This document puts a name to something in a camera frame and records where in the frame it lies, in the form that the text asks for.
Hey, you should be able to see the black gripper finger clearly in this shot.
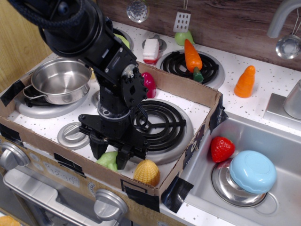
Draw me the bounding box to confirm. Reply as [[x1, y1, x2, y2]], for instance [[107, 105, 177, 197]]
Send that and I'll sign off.
[[116, 147, 131, 170], [89, 134, 109, 160]]

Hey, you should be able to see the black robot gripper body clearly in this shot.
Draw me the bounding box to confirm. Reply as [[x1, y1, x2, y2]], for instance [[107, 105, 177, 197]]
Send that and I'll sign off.
[[79, 113, 150, 159]]

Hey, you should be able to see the green toy broccoli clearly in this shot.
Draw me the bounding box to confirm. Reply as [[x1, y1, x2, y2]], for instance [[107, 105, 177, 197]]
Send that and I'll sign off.
[[96, 151, 118, 172]]

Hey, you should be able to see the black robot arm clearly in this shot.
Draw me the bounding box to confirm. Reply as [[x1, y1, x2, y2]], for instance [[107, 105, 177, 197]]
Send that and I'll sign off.
[[10, 0, 150, 170]]

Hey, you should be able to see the steel pot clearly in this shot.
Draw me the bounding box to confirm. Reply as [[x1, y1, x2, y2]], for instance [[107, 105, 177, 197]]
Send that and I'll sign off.
[[23, 58, 92, 105]]

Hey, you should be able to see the steel pot lid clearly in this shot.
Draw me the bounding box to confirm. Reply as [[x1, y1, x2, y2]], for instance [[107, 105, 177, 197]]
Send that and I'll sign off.
[[211, 159, 267, 208]]

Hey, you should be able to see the yellow toy corn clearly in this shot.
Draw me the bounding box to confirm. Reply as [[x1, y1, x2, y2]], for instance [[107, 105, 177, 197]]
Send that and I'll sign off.
[[133, 160, 160, 186]]

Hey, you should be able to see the grey stove knob lower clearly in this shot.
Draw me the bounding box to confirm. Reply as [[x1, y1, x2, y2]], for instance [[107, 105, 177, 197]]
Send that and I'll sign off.
[[57, 122, 89, 150]]

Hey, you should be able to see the grey stove knob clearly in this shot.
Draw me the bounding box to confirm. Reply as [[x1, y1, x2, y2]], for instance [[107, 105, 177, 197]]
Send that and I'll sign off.
[[57, 122, 89, 150], [92, 90, 100, 107]]

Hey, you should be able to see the black front right burner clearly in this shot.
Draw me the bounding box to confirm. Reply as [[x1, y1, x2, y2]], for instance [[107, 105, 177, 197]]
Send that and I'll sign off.
[[134, 98, 194, 165]]

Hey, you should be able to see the black burner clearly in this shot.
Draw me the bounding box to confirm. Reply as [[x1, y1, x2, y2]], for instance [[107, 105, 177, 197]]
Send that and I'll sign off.
[[156, 50, 225, 89], [134, 98, 194, 165], [15, 85, 88, 119], [113, 28, 134, 50]]

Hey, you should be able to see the grey stove knob upper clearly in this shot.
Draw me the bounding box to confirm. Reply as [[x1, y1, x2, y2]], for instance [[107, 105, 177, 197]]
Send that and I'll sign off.
[[92, 90, 100, 107]]

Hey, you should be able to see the grey oven knob right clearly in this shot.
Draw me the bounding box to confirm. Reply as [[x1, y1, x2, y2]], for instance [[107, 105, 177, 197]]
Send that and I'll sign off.
[[94, 189, 128, 221]]

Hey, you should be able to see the grey oven knob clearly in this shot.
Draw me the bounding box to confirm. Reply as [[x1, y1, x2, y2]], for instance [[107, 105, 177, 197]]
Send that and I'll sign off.
[[0, 142, 30, 171], [94, 189, 128, 221]]

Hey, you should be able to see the dark red toy vegetable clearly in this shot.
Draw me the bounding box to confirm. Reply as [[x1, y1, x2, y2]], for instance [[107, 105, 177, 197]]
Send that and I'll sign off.
[[142, 72, 157, 98]]

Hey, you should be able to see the cardboard fence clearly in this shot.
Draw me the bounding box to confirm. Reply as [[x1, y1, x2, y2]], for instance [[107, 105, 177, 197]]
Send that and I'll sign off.
[[0, 61, 229, 214]]

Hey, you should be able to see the black front left burner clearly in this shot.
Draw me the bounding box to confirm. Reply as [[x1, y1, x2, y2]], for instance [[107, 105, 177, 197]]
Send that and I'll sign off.
[[15, 85, 88, 119]]

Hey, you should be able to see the black back right burner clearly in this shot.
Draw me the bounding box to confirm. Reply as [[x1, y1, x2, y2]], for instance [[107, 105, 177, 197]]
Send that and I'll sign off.
[[156, 50, 225, 89]]

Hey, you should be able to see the grey oven knob left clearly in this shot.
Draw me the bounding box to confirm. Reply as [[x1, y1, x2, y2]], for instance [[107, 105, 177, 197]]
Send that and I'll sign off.
[[0, 142, 30, 171]]

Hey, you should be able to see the white red toy block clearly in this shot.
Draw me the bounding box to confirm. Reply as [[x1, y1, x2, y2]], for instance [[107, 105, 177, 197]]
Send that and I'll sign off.
[[143, 39, 159, 64]]

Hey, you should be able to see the black back left burner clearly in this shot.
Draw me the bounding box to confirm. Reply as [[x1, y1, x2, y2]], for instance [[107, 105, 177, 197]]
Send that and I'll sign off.
[[113, 28, 134, 50]]

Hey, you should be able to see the green plastic plate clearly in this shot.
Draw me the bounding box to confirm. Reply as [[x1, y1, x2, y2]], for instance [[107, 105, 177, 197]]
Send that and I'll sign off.
[[114, 34, 130, 49]]

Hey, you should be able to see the red toy strawberry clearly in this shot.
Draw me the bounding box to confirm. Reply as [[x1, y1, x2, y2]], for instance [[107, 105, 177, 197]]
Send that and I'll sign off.
[[210, 137, 235, 163]]

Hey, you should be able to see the orange toy carrot with stem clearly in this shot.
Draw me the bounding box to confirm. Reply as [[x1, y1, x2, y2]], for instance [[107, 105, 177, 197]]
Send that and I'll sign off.
[[184, 39, 204, 82]]

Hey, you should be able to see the green toy pear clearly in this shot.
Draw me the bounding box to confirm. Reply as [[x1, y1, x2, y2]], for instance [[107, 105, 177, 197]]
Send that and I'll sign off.
[[174, 31, 195, 46]]

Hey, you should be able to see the orange toy at corner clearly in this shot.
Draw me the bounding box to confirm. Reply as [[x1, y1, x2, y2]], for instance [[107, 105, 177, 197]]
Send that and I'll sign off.
[[0, 216, 21, 226]]

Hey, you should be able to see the steel hanging skimmer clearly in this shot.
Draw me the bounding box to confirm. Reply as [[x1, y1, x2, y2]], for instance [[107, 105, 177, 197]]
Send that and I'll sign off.
[[127, 0, 150, 23]]

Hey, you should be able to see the silver toy spatula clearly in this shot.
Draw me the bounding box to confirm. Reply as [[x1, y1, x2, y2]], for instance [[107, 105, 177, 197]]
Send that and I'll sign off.
[[173, 0, 191, 33]]

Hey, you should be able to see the orange toy carrot cone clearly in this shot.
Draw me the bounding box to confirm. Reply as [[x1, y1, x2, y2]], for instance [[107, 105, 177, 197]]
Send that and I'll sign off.
[[234, 65, 256, 98]]

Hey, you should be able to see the light blue plastic bowl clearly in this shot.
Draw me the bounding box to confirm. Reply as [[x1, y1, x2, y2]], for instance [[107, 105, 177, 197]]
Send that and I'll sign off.
[[230, 150, 277, 194]]

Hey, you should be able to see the steel sink basin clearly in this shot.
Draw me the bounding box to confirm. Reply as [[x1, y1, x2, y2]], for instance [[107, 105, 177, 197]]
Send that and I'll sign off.
[[181, 116, 301, 226]]

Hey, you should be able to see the steel hanging ladle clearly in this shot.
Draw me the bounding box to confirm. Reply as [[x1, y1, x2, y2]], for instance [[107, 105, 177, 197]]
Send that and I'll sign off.
[[276, 8, 301, 60]]

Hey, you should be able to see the grey toy faucet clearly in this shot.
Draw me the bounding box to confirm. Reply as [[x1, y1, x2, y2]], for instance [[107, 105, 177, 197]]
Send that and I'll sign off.
[[267, 0, 301, 38]]

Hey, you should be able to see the grey oven door handle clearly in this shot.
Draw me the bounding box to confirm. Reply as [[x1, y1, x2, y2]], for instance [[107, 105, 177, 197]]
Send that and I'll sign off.
[[3, 169, 123, 226]]

